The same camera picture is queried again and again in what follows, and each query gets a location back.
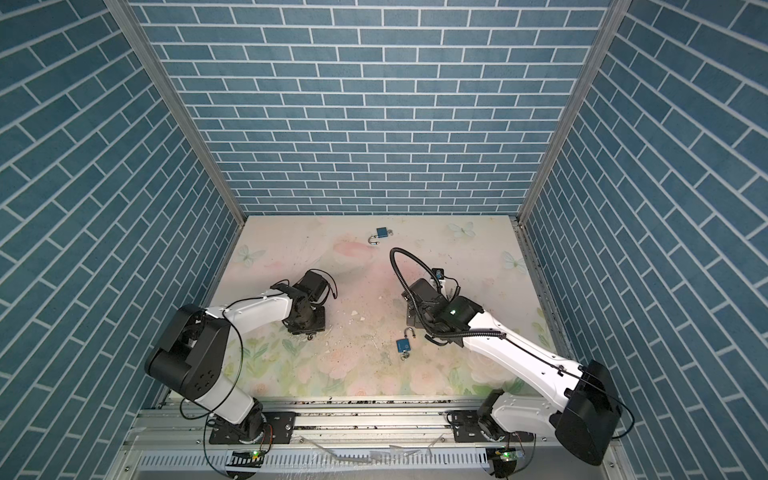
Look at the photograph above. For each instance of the floral table mat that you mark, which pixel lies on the floral table mat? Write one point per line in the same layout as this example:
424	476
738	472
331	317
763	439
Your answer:
356	354

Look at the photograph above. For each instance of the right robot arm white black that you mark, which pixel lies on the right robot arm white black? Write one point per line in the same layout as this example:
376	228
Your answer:
582	407

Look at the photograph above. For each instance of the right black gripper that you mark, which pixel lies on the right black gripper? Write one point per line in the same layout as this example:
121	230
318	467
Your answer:
415	320

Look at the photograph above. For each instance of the blue padlock near with key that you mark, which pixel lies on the blue padlock near with key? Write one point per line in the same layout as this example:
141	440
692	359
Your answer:
403	344

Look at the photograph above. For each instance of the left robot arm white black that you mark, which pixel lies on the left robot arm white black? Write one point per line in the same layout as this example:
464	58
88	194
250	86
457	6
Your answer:
189	356

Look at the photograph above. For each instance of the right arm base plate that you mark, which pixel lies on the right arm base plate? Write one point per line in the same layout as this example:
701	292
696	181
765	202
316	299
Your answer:
468	427

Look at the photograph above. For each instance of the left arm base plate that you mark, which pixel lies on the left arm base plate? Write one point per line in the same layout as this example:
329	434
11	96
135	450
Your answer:
258	428

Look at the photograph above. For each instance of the blue padlock far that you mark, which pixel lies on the blue padlock far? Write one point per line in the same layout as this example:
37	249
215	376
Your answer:
380	234

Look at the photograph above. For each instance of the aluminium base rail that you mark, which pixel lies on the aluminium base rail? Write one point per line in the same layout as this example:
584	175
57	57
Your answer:
353	438

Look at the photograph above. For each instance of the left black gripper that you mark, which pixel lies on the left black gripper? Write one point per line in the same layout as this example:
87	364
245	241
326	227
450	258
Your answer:
320	325

